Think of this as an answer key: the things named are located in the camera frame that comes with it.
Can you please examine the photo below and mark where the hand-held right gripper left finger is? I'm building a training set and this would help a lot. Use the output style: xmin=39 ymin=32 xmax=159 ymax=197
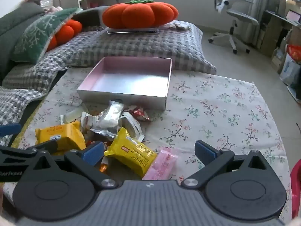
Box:
xmin=26 ymin=141 xmax=117 ymax=190

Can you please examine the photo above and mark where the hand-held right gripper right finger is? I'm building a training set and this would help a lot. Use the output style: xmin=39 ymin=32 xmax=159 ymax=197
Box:
xmin=184 ymin=140 xmax=275 ymax=189

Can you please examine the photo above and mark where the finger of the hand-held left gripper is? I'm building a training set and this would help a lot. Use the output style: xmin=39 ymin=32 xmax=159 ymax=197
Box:
xmin=0 ymin=141 xmax=58 ymax=163
xmin=0 ymin=123 xmax=22 ymax=137

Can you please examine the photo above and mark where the silver foil snack packet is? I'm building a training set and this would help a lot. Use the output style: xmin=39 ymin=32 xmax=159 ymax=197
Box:
xmin=90 ymin=128 xmax=118 ymax=140

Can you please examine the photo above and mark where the yellow snack packet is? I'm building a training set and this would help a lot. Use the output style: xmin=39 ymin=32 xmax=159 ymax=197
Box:
xmin=35 ymin=121 xmax=87 ymax=151
xmin=104 ymin=127 xmax=157 ymax=179

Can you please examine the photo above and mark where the pink snack packet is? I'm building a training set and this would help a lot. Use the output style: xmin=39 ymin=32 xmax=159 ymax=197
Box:
xmin=142 ymin=146 xmax=177 ymax=181

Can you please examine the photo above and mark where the red snack packet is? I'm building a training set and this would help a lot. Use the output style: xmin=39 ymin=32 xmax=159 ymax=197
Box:
xmin=128 ymin=106 xmax=151 ymax=122

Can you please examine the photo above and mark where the silver pink-lined box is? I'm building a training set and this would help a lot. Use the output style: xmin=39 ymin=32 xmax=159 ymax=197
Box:
xmin=76 ymin=57 xmax=173 ymax=111

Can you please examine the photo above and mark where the yellow-green mat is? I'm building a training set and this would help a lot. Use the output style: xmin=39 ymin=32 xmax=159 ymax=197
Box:
xmin=11 ymin=119 xmax=36 ymax=149

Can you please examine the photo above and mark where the orange candy wrapper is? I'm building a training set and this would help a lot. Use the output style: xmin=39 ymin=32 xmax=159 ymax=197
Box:
xmin=100 ymin=157 xmax=111 ymax=173

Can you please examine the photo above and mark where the floral tablecloth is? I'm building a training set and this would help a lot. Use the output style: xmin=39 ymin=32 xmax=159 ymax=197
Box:
xmin=3 ymin=67 xmax=292 ymax=222

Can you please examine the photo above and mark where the white red-print snack packet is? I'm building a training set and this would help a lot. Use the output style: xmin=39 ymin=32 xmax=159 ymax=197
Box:
xmin=81 ymin=112 xmax=101 ymax=132

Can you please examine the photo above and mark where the pale translucent snack packet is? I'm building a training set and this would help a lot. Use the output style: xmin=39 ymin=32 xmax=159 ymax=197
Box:
xmin=60 ymin=109 xmax=83 ymax=125

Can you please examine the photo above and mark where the green patterned pillow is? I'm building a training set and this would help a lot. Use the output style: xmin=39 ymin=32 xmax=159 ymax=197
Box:
xmin=11 ymin=8 xmax=83 ymax=64

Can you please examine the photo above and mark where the red plastic object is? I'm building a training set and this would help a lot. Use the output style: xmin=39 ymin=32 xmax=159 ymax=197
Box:
xmin=290 ymin=159 xmax=301 ymax=219

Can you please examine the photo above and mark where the grey sofa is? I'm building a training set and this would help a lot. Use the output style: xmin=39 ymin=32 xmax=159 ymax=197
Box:
xmin=0 ymin=3 xmax=111 ymax=85

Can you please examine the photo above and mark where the small orange pumpkin cushion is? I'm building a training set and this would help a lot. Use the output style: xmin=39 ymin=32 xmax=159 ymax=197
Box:
xmin=46 ymin=20 xmax=83 ymax=52

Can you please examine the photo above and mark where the cardboard box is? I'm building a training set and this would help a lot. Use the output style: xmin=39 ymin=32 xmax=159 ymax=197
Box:
xmin=270 ymin=47 xmax=286 ymax=73

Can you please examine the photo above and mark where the white paper bag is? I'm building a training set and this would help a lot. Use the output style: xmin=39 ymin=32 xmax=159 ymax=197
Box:
xmin=280 ymin=53 xmax=301 ymax=86

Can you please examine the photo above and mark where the grey checkered blanket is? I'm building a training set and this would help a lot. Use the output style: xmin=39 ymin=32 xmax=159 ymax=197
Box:
xmin=0 ymin=20 xmax=217 ymax=146

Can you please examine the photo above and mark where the small patterned pouch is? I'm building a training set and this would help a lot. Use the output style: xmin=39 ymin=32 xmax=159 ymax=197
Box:
xmin=165 ymin=21 xmax=191 ymax=31

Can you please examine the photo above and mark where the red bag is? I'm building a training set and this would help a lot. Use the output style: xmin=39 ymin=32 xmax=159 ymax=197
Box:
xmin=286 ymin=44 xmax=301 ymax=63

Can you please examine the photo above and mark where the wooden desk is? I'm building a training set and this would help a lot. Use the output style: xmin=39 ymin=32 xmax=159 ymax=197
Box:
xmin=256 ymin=9 xmax=301 ymax=57

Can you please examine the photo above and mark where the white office chair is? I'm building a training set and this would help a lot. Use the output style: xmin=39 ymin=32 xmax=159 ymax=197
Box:
xmin=208 ymin=0 xmax=259 ymax=54

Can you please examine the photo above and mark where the large orange pumpkin cushion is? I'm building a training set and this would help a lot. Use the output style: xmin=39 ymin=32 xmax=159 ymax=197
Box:
xmin=102 ymin=0 xmax=179 ymax=29

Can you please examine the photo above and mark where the laptop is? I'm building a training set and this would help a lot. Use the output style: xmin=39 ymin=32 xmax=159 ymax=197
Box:
xmin=286 ymin=9 xmax=301 ymax=25

